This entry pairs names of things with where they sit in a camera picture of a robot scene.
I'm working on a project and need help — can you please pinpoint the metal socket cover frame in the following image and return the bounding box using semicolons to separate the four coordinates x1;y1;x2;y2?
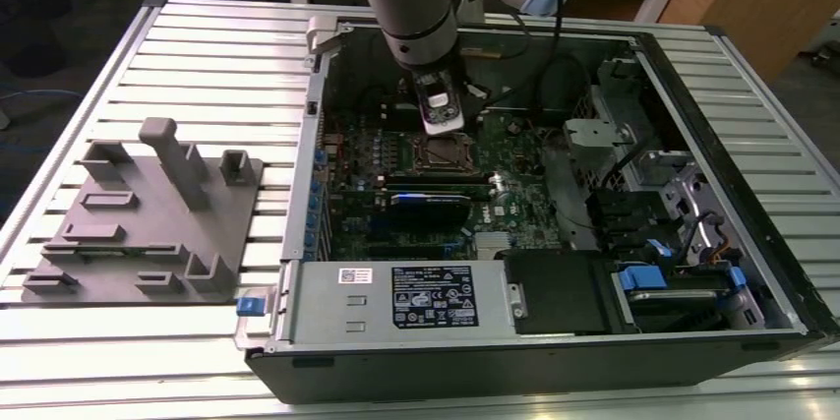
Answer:
416;135;478;173

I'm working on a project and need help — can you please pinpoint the metal CPU socket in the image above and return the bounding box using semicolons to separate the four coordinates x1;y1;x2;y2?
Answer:
406;132;485;179

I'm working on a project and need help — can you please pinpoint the green RAM stick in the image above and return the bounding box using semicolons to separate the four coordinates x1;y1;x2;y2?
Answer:
384;182;493;197

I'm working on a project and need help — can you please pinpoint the green motherboard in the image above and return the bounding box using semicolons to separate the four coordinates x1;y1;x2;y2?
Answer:
320;112;565;262

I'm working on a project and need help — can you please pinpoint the black graphics card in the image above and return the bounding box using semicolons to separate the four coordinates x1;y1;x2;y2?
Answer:
385;191;474;240

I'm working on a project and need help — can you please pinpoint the silver finned heatsink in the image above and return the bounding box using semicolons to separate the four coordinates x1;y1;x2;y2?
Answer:
472;231;514;260

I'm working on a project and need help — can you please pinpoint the black fan shroud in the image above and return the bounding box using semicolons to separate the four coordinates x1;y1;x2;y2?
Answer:
585;190;688;255

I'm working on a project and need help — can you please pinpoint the grey power supply unit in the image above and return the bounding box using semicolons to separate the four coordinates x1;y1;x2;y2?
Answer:
276;258;530;346

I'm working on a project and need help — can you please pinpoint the grey parts rack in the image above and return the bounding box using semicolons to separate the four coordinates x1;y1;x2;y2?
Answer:
18;117;268;306

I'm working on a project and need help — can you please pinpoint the black plastic drive shroud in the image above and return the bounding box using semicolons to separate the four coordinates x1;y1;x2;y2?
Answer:
502;248;642;336

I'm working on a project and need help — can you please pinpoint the blue plastic latch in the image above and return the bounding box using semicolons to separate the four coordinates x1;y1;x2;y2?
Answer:
233;295;265;319

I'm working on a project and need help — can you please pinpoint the hard disk in blue carrier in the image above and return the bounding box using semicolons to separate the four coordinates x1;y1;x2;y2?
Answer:
613;265;746;333

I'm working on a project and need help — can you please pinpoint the black and silver PC case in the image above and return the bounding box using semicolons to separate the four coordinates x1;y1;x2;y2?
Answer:
232;15;840;406

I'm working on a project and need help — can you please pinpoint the black office chair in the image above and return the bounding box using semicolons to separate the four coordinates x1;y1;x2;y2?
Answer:
0;0;74;78

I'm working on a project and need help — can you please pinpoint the office chair base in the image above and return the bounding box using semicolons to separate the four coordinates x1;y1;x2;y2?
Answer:
809;11;840;70

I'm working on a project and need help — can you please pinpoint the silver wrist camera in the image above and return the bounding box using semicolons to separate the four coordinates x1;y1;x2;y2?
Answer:
412;70;469;137

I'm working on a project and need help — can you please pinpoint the silver metal bracket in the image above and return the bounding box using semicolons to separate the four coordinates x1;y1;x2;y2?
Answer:
561;117;636;161

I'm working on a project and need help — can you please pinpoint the orange yellow wire bundle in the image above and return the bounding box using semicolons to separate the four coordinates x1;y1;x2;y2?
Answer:
701;235;733;267

